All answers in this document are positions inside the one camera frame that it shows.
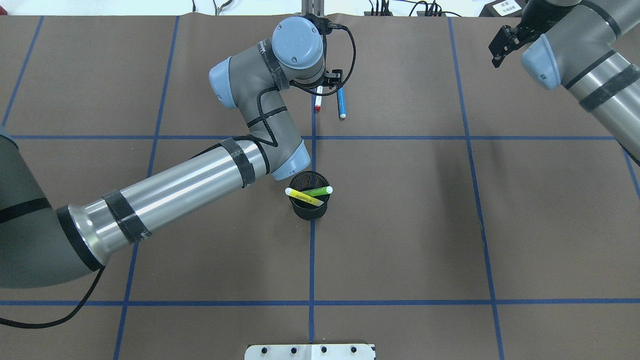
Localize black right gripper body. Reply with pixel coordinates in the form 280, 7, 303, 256
516, 0, 578, 43

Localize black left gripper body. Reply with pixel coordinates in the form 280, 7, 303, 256
302, 14, 346, 35

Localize grey aluminium frame post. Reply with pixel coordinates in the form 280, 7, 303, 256
300, 0, 325, 18

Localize blue marker pen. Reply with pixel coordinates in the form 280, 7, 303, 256
337, 86, 347, 120

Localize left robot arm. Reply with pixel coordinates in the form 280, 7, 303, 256
0, 14, 349, 289

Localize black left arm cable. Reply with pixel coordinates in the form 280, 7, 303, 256
255, 24, 358, 148

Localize black device with label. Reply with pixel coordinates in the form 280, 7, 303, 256
478, 0, 528, 18

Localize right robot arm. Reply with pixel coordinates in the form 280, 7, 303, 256
488, 0, 640, 163

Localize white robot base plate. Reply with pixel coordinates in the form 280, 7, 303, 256
244, 343, 377, 360

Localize white red-capped marker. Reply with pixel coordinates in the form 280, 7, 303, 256
313, 85, 323, 114

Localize black mesh pen cup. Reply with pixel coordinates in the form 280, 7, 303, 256
285, 171, 333, 221

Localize yellow highlighter pen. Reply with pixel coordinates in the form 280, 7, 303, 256
285, 187, 325, 207

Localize green highlighter pen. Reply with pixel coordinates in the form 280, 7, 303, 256
302, 186, 333, 198

